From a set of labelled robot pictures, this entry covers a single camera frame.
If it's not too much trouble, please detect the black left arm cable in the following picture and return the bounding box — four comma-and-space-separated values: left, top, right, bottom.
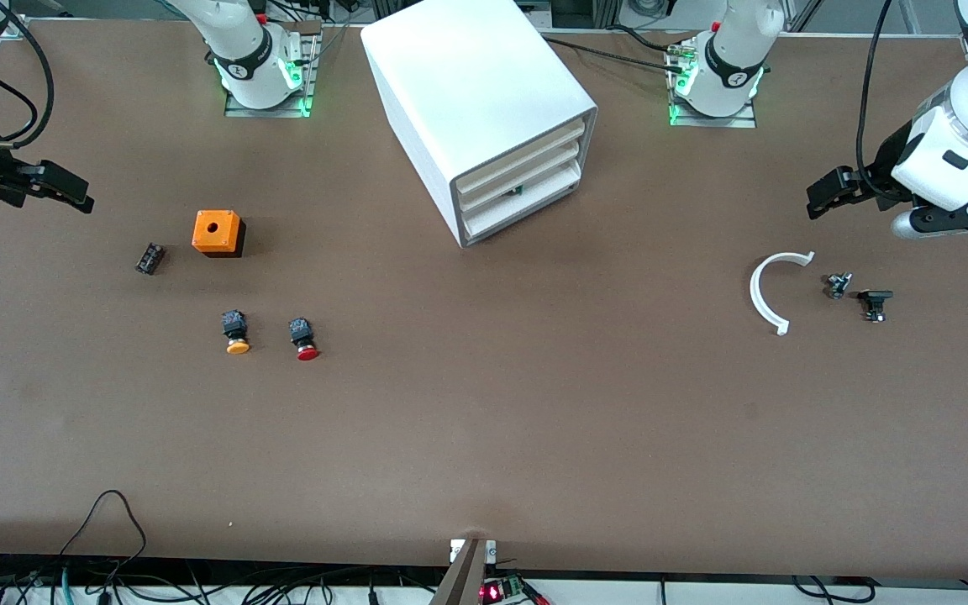
856, 0, 913, 201

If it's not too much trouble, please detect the black looped cable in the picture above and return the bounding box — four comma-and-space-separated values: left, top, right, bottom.
58, 489, 149, 581

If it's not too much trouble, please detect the white deep cabinet drawer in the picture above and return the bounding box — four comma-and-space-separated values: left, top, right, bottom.
462, 161, 584, 245

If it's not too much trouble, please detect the circuit board with red light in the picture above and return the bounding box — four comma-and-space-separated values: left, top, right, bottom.
479, 574, 550, 605

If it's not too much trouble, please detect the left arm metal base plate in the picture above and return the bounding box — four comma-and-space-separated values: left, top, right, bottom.
667, 42, 759, 129

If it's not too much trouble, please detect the white shallow cabinet drawer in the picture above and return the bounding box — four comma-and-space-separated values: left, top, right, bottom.
459, 139, 582, 213
456, 118, 588, 191

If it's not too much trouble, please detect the orange button enclosure box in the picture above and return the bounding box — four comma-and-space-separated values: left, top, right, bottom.
192, 210, 246, 259

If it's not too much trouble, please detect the white curved plastic part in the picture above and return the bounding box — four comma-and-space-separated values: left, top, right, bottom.
750, 250, 816, 336

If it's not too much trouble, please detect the red push button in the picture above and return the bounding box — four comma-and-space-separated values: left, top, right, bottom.
288, 317, 321, 362

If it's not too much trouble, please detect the black cable on table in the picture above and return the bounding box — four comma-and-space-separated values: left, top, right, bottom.
539, 25, 697, 75

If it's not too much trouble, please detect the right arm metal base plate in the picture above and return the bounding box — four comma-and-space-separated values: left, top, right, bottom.
224, 21, 318, 118

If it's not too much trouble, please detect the yellow push button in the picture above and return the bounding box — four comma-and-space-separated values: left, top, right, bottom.
221, 310, 251, 355

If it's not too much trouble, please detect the white drawer cabinet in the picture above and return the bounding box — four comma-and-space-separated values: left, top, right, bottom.
360, 0, 599, 248

